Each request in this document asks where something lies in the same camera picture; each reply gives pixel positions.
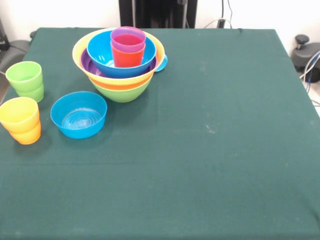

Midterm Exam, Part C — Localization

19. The red-orange cup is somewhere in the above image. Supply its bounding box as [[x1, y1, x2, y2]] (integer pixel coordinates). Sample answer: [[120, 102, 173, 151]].
[[111, 43, 146, 68]]

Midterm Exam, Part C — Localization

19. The purple cup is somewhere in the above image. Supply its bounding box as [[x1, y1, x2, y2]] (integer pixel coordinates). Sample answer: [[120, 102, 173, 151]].
[[109, 26, 147, 54]]

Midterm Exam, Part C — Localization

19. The large blue bowl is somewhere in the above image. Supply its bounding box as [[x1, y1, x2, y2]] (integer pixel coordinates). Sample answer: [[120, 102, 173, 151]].
[[86, 29, 157, 78]]

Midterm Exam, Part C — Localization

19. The purple bowl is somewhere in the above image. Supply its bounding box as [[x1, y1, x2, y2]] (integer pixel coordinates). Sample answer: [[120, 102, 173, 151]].
[[80, 47, 157, 80]]

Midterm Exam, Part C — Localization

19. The yellow bowl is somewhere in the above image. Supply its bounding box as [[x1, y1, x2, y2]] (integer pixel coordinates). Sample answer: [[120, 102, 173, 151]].
[[71, 26, 166, 91]]

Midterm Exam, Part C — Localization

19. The green cup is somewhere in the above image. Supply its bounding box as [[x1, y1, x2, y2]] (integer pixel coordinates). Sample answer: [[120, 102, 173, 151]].
[[17, 83, 45, 103], [5, 61, 44, 95]]

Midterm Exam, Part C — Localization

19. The green bowl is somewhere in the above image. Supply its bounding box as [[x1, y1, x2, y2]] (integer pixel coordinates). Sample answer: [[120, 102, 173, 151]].
[[91, 74, 153, 104]]

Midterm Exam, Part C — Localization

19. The blue cup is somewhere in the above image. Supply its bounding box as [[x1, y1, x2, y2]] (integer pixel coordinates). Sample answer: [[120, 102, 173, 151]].
[[153, 53, 169, 73]]

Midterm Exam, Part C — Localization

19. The dark green table cloth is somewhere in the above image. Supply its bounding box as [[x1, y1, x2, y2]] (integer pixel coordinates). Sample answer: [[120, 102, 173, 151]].
[[0, 26, 320, 240]]

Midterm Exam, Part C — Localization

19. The small blue bowl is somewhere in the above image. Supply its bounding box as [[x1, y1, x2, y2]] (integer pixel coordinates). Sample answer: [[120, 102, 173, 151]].
[[50, 91, 108, 140]]

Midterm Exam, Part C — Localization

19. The orange cup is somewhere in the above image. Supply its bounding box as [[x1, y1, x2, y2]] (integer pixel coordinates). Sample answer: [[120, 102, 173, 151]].
[[9, 122, 42, 146]]

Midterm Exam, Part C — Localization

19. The yellow cup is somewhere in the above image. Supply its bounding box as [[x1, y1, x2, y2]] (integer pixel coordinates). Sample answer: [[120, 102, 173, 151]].
[[0, 96, 41, 135]]

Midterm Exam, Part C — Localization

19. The black stand with knob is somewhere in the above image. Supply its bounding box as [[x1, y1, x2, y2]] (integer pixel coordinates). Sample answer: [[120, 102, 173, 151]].
[[291, 34, 320, 83]]

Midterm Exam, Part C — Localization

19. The dark equipment box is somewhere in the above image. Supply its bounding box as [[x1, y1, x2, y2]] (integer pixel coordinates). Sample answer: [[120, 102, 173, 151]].
[[0, 18, 11, 52]]

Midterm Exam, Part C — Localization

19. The white cable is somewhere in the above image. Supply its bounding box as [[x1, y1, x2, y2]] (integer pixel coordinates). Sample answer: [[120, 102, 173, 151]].
[[203, 19, 219, 29]]

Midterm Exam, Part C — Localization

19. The black cable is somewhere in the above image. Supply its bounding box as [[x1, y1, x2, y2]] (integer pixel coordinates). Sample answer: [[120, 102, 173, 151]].
[[221, 0, 233, 26]]

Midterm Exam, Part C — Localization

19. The blue cable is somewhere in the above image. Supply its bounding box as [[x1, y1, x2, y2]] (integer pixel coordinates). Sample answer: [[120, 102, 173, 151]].
[[299, 48, 320, 85]]

